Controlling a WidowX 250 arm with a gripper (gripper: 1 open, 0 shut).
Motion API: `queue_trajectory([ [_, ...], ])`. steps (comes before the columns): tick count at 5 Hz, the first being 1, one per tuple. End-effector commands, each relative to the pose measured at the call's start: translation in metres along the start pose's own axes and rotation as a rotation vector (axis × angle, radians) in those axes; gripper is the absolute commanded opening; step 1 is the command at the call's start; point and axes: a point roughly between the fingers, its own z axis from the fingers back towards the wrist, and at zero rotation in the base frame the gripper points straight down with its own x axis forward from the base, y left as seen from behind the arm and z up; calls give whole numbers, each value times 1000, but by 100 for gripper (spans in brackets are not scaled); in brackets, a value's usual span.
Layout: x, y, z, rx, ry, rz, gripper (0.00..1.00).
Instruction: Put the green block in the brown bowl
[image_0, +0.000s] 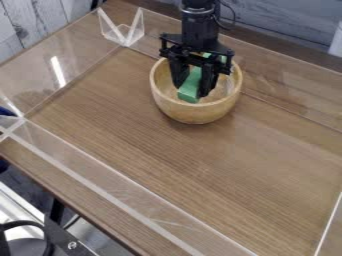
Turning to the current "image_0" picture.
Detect black table leg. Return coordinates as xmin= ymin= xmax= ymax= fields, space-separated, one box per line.
xmin=49 ymin=199 xmax=65 ymax=224

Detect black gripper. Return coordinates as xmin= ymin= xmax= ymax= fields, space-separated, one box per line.
xmin=159 ymin=33 xmax=235 ymax=98

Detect clear acrylic tray wall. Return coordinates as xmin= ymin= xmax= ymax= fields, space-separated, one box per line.
xmin=0 ymin=0 xmax=342 ymax=256

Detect black cable lower left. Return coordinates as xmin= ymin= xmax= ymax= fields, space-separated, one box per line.
xmin=0 ymin=219 xmax=57 ymax=256

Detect grey metal bracket with screw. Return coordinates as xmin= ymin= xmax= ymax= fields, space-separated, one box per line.
xmin=44 ymin=217 xmax=97 ymax=256

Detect green rectangular block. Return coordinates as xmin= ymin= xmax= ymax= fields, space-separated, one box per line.
xmin=176 ymin=52 xmax=228 ymax=103

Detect brown wooden bowl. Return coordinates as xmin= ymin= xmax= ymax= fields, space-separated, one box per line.
xmin=149 ymin=58 xmax=243 ymax=124

